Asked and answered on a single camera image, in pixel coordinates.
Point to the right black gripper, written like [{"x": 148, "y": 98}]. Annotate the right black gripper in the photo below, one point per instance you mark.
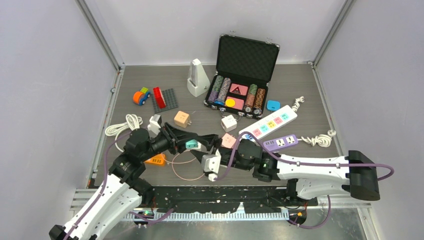
[{"x": 198, "y": 154}]

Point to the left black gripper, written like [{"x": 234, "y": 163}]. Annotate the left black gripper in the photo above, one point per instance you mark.
[{"x": 186, "y": 136}]

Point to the teal plug adapter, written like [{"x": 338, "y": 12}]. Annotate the teal plug adapter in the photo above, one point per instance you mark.
[{"x": 192, "y": 144}]

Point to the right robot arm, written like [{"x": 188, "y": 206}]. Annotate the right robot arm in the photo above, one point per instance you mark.
[{"x": 307, "y": 178}]

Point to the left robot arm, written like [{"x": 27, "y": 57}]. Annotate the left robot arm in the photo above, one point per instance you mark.
[{"x": 122, "y": 189}]

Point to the pink cube socket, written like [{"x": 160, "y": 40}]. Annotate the pink cube socket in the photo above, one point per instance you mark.
[{"x": 228, "y": 141}]

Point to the orange cube socket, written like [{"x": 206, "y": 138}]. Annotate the orange cube socket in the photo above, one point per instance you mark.
[{"x": 182, "y": 119}]

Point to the white cube socket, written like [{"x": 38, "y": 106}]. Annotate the white cube socket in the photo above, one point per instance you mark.
[{"x": 228, "y": 123}]

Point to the orange power strip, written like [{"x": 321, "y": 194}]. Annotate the orange power strip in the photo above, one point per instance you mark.
[{"x": 157, "y": 160}]

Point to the grey building baseplate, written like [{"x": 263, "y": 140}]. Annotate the grey building baseplate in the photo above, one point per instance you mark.
[{"x": 170, "y": 100}]

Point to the white metronome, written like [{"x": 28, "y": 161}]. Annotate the white metronome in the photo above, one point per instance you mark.
[{"x": 198, "y": 82}]

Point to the red toy brick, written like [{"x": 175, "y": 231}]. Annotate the red toy brick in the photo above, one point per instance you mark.
[{"x": 159, "y": 98}]

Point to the purple power strip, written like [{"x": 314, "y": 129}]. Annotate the purple power strip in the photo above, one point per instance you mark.
[{"x": 277, "y": 144}]

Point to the toy car blocks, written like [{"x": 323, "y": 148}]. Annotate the toy car blocks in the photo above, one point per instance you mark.
[{"x": 140, "y": 97}]

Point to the blue small charger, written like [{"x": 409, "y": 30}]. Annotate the blue small charger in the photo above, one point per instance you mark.
[{"x": 273, "y": 105}]

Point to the black poker chip case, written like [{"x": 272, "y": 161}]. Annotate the black poker chip case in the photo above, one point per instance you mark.
[{"x": 244, "y": 69}]

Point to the white colourful power strip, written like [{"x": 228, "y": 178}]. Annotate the white colourful power strip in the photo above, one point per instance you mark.
[{"x": 269, "y": 124}]

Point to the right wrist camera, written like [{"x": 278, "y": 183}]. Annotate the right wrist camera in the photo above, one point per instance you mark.
[{"x": 210, "y": 164}]

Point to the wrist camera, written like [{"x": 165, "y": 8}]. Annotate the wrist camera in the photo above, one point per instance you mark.
[
  {"x": 154, "y": 125},
  {"x": 210, "y": 164}
]

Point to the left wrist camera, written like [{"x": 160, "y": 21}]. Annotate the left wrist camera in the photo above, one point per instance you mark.
[{"x": 154, "y": 125}]

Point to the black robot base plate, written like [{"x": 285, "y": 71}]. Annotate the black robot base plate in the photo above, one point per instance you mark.
[{"x": 222, "y": 199}]

